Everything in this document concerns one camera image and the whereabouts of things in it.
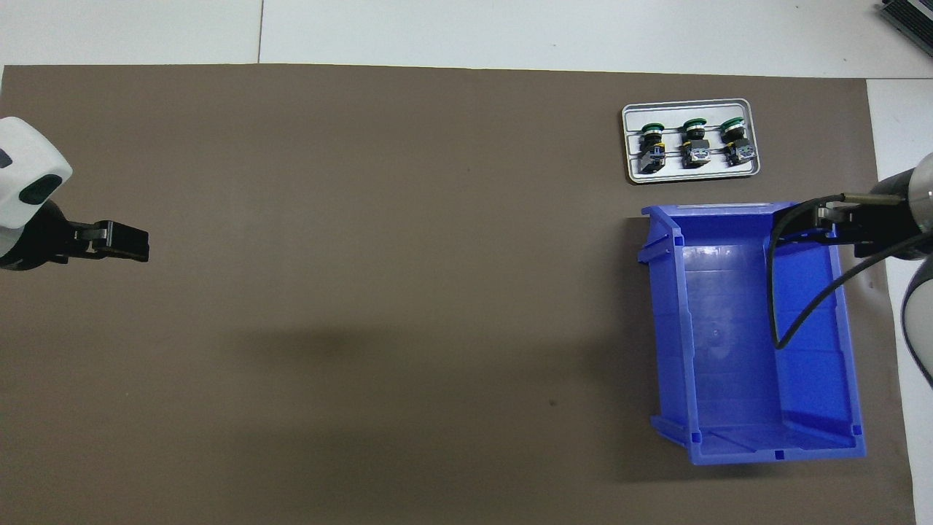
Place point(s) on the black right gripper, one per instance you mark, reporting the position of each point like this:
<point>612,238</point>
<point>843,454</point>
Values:
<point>885,230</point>

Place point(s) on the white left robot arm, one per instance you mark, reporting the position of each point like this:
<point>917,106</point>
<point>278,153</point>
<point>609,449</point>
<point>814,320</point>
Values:
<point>29,168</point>

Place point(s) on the green push button switch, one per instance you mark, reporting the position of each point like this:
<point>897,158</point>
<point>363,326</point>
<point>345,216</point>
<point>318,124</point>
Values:
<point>736,142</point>
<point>652,146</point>
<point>695,142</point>

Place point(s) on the brown table mat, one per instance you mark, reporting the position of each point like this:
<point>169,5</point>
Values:
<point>364,219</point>

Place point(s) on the blue plastic storage bin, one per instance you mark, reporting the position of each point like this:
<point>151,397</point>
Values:
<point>729,328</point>

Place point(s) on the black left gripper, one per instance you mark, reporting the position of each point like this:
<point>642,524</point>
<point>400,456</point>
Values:
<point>44,240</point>

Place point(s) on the grey metal tray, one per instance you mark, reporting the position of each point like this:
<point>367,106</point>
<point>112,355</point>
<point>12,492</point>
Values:
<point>692,170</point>

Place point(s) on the dark grey ridged device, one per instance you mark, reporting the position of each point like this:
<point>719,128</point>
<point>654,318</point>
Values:
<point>911,18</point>

